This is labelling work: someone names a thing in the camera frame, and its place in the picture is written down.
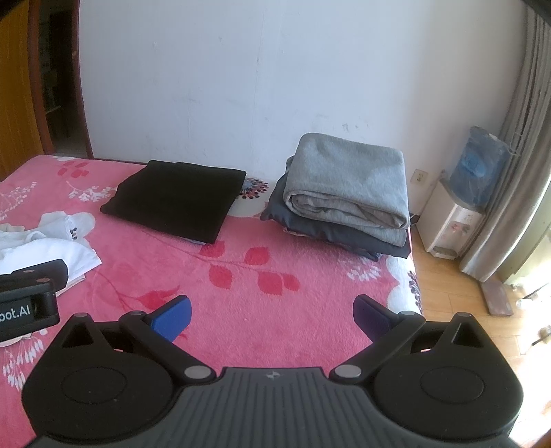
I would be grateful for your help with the white garment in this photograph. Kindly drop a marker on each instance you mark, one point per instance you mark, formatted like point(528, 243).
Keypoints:
point(56, 254)

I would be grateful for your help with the grey folded garment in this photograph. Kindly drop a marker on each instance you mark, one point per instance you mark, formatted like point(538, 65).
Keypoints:
point(353, 181)

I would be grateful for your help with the wooden door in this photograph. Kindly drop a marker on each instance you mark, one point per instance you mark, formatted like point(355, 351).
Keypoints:
point(21, 86)

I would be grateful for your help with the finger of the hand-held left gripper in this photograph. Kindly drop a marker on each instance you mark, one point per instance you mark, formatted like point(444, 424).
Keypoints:
point(43, 273)

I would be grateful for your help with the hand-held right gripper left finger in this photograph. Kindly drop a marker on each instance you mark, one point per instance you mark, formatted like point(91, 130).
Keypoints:
point(174, 321)

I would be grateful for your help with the white wall socket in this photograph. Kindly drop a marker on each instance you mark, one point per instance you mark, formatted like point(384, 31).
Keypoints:
point(419, 177)

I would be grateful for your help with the black printed t-shirt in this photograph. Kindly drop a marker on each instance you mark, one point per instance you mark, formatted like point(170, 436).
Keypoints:
point(176, 198)

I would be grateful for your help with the white water dispenser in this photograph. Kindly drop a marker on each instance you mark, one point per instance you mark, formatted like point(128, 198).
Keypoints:
point(447, 224)

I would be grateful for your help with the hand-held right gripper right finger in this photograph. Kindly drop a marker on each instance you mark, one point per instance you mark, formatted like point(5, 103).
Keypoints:
point(370, 321)

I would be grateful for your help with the pink floral blanket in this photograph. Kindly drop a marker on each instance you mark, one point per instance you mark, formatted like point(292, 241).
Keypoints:
point(280, 310)

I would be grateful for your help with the blue folded cloth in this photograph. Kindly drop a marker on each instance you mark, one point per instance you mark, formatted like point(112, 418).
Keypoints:
point(196, 241)

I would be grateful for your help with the stack of folded clothes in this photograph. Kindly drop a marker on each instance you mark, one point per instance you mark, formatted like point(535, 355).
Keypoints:
point(327, 234)

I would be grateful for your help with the blue water bottle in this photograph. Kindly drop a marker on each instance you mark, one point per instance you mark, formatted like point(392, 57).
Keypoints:
point(478, 168)

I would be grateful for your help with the wooden board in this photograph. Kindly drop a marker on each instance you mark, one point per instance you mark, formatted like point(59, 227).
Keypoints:
point(497, 299)

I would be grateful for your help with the grey curtain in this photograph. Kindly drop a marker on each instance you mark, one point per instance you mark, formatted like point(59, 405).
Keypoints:
point(508, 194)

